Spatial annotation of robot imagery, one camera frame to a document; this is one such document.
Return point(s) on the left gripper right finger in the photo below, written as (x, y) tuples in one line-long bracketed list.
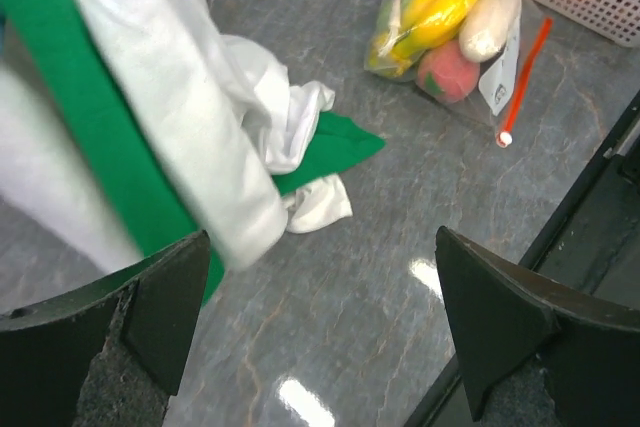
[(503, 316)]

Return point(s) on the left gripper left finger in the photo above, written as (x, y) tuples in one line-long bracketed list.
[(110, 353)]

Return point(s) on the pink peach with leaf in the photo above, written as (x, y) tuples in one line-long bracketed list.
[(446, 75)]

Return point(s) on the white radish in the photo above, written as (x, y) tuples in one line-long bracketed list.
[(485, 29)]

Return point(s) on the clear zip top bag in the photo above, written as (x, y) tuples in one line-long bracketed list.
[(499, 95)]

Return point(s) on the yellow banana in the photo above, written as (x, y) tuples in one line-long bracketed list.
[(426, 24)]

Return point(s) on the back white t-shirt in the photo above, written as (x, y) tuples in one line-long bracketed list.
[(44, 174)]

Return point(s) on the white t-shirt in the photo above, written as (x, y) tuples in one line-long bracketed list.
[(223, 118), (44, 174)]

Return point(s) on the front white t-shirt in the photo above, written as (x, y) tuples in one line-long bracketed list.
[(223, 118)]

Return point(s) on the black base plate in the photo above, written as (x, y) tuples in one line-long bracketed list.
[(590, 244)]

